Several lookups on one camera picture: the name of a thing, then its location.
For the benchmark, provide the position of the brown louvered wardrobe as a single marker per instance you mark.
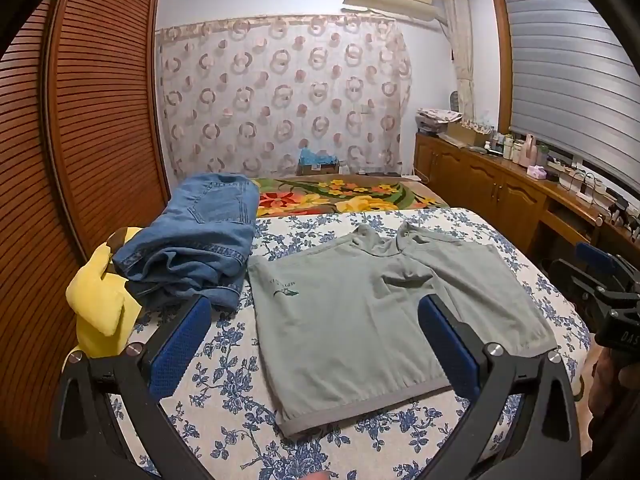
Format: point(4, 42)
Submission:
point(80, 158)

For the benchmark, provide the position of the yellow plush toy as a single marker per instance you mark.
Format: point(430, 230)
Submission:
point(105, 311)

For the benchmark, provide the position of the box with blue item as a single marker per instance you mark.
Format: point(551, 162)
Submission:
point(310, 163)

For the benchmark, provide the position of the left hand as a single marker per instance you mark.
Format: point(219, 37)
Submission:
point(320, 475)

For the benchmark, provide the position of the right hand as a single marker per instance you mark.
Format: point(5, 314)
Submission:
point(605, 375)

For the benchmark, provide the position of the grey window blind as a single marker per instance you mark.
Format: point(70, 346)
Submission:
point(573, 85)

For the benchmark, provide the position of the blue floral white quilt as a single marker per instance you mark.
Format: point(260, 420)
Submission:
point(226, 414)

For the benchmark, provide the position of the tied beige side curtain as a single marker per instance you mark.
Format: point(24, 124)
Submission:
point(459, 25)

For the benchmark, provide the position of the pink bottle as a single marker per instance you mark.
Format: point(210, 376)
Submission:
point(529, 151)

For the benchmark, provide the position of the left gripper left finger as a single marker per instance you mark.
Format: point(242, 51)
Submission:
point(86, 439)

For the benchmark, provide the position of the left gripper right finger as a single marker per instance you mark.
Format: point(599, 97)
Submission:
point(521, 422)

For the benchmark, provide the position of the folded blue jeans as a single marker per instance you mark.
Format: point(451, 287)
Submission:
point(198, 246)

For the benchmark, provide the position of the colourful flower blanket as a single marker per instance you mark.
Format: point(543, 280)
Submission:
point(335, 194)

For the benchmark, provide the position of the grey-green shorts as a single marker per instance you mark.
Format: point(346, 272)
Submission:
point(338, 326)

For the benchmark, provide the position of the patterned lace curtain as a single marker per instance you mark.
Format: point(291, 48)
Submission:
point(252, 95)

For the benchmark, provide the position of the stack of papers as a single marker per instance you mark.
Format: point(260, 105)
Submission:
point(436, 120)

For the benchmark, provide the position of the long wooden cabinet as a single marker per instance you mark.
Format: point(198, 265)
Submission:
point(539, 217)

